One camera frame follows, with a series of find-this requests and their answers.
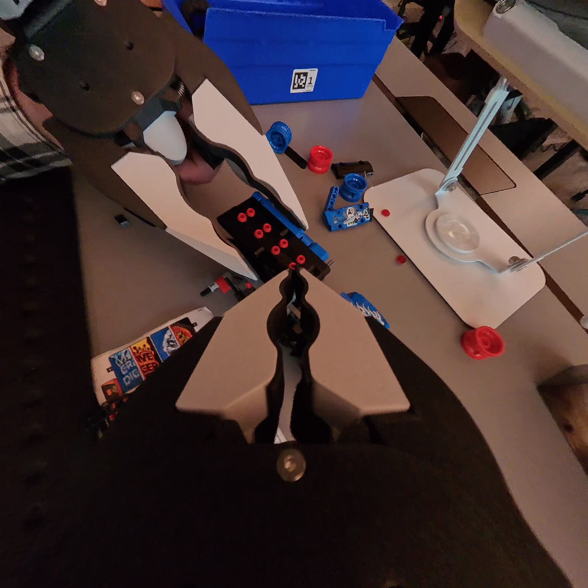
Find sticker sheet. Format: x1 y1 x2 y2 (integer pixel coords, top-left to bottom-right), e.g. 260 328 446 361
90 307 214 414

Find person's left forearm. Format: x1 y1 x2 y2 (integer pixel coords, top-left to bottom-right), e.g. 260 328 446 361
0 55 72 184

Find blue brick assembly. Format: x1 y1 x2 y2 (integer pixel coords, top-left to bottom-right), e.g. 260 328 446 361
324 186 373 232

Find blue wheel hub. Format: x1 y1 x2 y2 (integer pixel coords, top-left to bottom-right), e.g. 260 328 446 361
266 121 293 154
339 173 368 203

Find wooden book stand tray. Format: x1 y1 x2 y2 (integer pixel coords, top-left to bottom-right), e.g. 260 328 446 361
454 0 588 152

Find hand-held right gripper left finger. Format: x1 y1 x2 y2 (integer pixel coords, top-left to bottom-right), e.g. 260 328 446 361
176 270 293 443

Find black dotted mat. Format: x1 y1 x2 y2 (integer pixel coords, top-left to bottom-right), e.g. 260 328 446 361
0 168 92 588

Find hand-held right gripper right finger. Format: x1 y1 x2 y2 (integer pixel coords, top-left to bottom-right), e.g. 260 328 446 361
293 269 410 443

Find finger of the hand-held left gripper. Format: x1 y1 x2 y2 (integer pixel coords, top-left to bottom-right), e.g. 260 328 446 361
190 78 309 231
111 152 260 281

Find black blue brick truck model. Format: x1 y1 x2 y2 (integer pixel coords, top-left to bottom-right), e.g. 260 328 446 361
216 190 391 359

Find black connector block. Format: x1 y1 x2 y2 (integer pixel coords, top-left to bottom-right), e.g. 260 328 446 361
331 160 374 180

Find blue bin with tag label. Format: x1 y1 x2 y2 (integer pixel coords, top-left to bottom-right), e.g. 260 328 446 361
163 0 404 105

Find red wheel hub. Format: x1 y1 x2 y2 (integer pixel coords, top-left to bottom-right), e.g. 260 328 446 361
307 145 334 175
461 326 505 360

